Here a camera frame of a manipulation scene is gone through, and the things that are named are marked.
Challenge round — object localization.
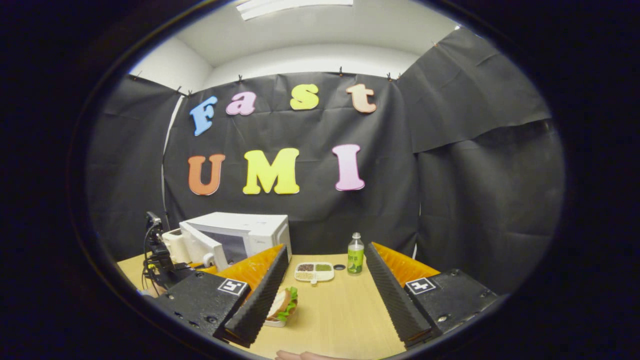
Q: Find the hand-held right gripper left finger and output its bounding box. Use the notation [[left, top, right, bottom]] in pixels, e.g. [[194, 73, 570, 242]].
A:
[[142, 244, 291, 349]]

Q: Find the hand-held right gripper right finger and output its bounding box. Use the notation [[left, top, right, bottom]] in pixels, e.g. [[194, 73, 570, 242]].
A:
[[365, 242, 501, 349]]

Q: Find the lettuce sandwich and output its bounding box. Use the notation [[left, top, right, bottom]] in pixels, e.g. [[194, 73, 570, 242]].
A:
[[266, 286, 299, 322]]

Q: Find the white microwave oven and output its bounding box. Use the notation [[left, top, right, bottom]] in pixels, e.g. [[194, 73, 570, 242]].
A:
[[178, 212, 293, 271]]

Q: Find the white toaster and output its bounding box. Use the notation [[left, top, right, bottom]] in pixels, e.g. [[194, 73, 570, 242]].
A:
[[161, 228, 193, 265]]

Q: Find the green drink bottle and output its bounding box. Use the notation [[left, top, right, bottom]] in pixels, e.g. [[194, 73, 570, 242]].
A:
[[347, 232, 365, 275]]

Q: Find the white divided grain dish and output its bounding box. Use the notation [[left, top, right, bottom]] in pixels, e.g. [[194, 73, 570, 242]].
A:
[[294, 262, 335, 285]]

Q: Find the black backdrop cloth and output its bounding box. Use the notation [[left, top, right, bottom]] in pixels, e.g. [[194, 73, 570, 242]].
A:
[[85, 27, 566, 296]]

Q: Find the long ceiling light panel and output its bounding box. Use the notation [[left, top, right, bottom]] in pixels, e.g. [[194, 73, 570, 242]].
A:
[[236, 0, 354, 21]]

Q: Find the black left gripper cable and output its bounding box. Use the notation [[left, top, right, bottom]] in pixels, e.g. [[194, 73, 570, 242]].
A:
[[142, 222, 168, 296]]

